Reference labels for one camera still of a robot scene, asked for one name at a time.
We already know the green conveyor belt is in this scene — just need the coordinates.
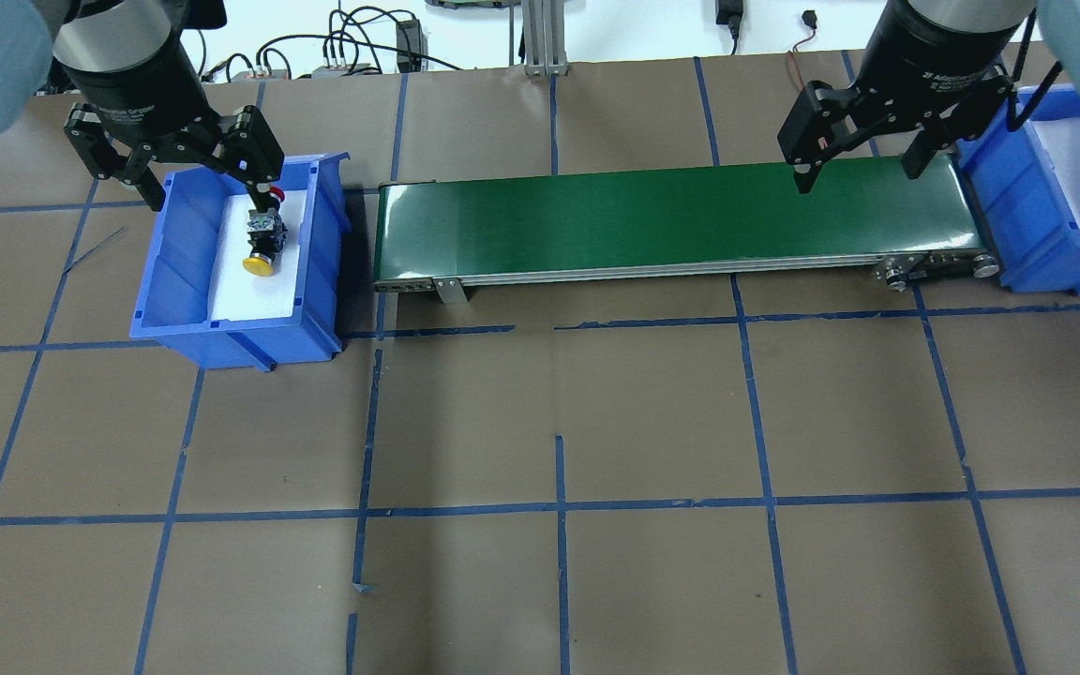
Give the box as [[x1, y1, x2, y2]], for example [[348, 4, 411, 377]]
[[373, 157, 1001, 303]]

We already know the left blue plastic bin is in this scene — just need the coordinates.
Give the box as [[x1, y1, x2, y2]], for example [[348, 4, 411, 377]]
[[129, 153, 351, 372]]

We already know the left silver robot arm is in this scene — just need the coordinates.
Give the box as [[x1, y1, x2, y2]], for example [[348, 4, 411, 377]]
[[0, 1, 286, 214]]

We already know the red push button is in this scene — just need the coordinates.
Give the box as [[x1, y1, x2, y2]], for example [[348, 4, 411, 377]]
[[267, 185, 286, 208]]

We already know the red thin wire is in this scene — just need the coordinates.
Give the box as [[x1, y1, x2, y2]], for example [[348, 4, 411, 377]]
[[787, 11, 818, 93]]

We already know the yellow push button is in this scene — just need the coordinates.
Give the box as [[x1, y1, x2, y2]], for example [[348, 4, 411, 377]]
[[243, 208, 288, 278]]

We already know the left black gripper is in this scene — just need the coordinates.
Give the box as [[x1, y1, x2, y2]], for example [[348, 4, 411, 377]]
[[54, 1, 286, 213]]

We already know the right blue plastic bin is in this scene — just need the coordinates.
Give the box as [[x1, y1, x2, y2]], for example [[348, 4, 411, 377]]
[[959, 84, 1080, 295]]

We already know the blue plastic bin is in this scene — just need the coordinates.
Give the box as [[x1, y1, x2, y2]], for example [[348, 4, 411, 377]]
[[959, 84, 1080, 295], [129, 153, 351, 372]]

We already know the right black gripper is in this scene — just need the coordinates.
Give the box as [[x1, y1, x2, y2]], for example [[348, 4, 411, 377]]
[[777, 1, 1037, 195]]

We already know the aluminium frame post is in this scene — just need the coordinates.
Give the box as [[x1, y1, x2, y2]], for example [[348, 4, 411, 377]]
[[521, 0, 569, 78]]

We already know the white foam pad left bin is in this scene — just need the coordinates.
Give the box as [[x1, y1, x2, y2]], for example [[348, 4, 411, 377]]
[[210, 190, 318, 322]]

